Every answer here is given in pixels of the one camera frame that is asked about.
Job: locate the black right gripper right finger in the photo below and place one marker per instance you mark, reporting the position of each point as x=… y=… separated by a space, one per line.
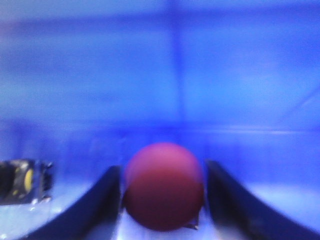
x=238 y=215

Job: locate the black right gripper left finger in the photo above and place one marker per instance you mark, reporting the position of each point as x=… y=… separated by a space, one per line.
x=92 y=217

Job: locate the red push button switch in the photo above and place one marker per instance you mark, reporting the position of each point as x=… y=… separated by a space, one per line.
x=163 y=187

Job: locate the yellow push button switch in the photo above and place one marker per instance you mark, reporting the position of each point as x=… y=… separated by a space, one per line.
x=25 y=181

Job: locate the right blue plastic crate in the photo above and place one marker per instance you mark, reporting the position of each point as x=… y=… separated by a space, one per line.
x=86 y=83

